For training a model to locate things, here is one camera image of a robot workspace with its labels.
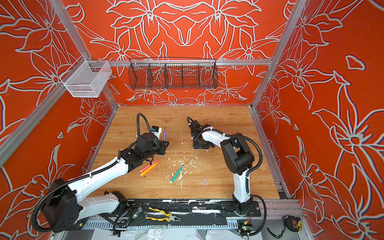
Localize purple marker pen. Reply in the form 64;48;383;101
163;128;167;141

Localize green marker pen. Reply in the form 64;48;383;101
170;164;184;184

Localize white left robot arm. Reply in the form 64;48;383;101
31;126;169;233

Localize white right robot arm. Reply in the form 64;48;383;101
187;117;267;238

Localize orange highlighter pen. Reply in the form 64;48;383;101
141;162;158;176

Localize pink highlighter pen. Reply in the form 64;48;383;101
140;159;159;174

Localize clear pen cap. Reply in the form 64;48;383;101
201;177;209;186

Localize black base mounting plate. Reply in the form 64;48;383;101
121;199;263;227

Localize right black tape measure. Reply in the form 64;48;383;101
283;216;302;232

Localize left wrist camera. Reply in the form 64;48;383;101
151;126;162;139

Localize black wire mesh basket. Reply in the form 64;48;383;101
128;58;219;90

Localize yellow handled pliers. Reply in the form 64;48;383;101
145;207;182;223

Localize grey slotted cable duct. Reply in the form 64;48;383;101
82;219;239;231

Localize white wire mesh basket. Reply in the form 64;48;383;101
59;56;112;98

